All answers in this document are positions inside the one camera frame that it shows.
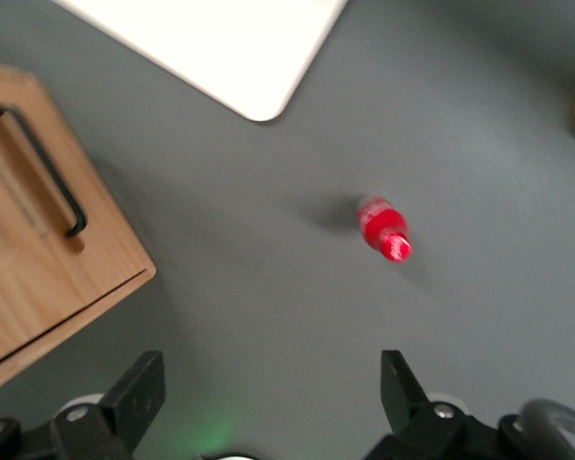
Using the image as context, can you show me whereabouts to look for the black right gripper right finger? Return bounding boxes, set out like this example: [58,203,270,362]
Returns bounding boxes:
[366,349,476,460]

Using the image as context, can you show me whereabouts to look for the wooden drawer cabinet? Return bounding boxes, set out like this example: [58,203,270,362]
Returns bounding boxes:
[0,265,158,402]

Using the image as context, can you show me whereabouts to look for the small red bottle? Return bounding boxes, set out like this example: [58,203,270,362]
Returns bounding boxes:
[355,194,413,264]

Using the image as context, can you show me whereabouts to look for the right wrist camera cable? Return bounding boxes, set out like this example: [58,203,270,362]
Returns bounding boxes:
[519,398,575,460]

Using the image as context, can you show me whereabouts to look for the black drawer handle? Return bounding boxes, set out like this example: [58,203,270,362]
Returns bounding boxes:
[0,105,88,240]

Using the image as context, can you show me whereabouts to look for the wooden drawer with handled bar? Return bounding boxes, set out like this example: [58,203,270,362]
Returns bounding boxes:
[0,143,92,370]

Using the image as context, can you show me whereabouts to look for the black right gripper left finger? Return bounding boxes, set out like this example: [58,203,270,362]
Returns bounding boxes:
[50,349,168,460]

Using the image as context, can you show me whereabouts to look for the beige rectangular tray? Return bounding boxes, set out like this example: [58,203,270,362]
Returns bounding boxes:
[52,0,351,124]

